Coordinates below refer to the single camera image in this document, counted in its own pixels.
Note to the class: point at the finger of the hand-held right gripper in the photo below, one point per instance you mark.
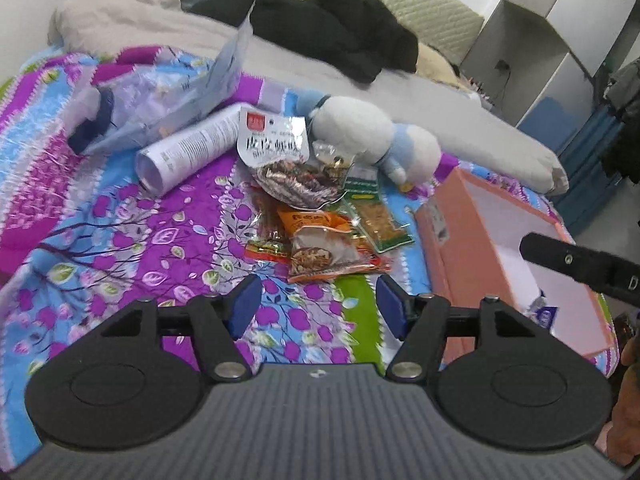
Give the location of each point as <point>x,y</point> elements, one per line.
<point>550,255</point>

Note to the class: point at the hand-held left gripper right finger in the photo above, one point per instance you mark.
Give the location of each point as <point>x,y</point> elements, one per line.
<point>392,305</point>

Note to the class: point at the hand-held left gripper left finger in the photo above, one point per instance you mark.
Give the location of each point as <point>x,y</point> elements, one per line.
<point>242,305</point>

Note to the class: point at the blue snack packet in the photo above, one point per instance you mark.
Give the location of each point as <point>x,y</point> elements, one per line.
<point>545,316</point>

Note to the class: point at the pink cardboard box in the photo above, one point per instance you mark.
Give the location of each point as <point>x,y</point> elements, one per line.
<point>465,285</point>

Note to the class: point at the orange snack packet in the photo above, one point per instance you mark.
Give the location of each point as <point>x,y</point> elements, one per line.
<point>320,245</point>

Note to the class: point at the grey snack packet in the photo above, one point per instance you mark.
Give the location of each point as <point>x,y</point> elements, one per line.
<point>272,135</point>

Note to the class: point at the person's right forearm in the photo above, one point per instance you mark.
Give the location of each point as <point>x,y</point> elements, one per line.
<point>627,410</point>

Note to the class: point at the green-edged clear snack packet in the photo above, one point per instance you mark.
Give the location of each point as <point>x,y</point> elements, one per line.
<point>382,222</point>

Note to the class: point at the blue curtain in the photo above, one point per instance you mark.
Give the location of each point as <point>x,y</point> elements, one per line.
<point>590,170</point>

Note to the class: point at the floral purple bedsheet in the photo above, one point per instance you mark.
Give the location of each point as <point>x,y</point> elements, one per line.
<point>150,240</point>

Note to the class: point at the small clear packet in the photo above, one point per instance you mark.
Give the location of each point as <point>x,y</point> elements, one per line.
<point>330,155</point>

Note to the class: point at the white spray can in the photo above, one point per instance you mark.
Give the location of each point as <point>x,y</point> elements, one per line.
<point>185,152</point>

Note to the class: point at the white and blue plush toy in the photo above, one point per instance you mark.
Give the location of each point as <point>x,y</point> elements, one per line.
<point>350,130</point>

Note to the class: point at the beige pillow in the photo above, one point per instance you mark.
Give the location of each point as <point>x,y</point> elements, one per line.
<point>440,67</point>

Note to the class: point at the clear plastic bag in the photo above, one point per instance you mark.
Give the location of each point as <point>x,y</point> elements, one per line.
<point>210,85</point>

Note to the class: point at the dark blue cloth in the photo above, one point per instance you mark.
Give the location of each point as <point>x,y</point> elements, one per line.
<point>97,120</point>

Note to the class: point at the black clothing heap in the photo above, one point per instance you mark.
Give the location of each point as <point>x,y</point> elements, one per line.
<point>325,30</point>

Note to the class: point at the grey duvet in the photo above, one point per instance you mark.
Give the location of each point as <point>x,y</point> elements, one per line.
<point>165,25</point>

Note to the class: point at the quilted beige headboard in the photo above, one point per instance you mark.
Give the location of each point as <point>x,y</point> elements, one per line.
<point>400,0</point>

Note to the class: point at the black wall outlet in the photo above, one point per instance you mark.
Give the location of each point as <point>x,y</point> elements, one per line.
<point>502,65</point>

